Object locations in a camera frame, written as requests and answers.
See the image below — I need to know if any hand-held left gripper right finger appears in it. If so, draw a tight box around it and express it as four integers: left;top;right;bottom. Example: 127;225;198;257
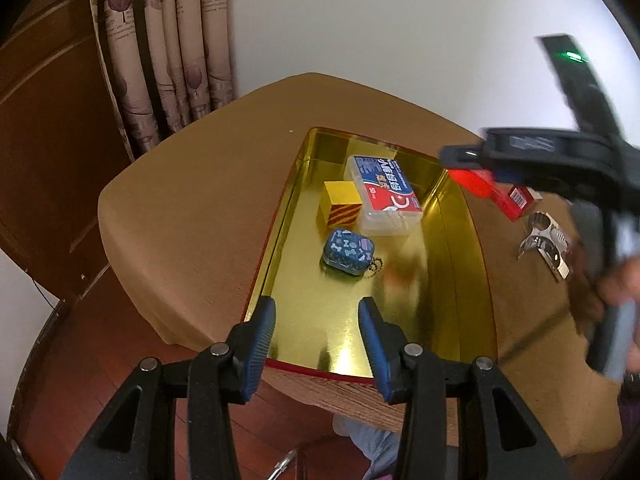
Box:
357;296;571;480

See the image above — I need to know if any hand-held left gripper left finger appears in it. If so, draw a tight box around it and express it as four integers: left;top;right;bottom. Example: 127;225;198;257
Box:
60;296;277;480

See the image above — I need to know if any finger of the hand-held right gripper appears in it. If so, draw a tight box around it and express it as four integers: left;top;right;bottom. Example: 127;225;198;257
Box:
439;143;502;182

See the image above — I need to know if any bright red box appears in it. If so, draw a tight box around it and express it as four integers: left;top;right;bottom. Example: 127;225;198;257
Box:
446;168;497;202

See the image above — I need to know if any gold tin box red outside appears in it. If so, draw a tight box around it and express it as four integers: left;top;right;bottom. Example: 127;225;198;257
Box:
241;126;499;386

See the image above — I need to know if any yellow striped small box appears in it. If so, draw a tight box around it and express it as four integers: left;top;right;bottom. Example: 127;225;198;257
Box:
316;180;362;233

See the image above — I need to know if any person's right hand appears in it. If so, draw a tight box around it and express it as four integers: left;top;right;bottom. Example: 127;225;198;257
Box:
595;260;640;322

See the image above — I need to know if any dark red small pack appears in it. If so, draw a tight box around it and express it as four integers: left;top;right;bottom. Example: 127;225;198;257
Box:
492;184;543;222

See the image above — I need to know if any clear plastic box blue-red label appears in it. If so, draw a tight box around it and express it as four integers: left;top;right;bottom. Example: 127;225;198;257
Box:
344;154;423;237

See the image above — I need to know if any shiny silver metal object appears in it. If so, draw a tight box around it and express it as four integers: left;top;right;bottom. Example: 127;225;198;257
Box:
517;211;572;283

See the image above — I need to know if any person's blue jeans leg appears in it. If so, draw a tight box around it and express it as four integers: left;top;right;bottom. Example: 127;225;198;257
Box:
332;412;407;480

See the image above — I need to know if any tan tablecloth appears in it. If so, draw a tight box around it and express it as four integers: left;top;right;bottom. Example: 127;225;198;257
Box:
97;72;626;461

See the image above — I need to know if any brown wooden door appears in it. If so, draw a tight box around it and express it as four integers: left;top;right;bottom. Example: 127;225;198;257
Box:
0;0;136;302

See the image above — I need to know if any beige patterned curtain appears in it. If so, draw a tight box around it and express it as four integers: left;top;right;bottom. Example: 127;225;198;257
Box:
87;0;236;161

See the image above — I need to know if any blue patterned case with keychain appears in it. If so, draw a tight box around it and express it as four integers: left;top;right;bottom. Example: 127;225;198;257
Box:
321;227;385;277

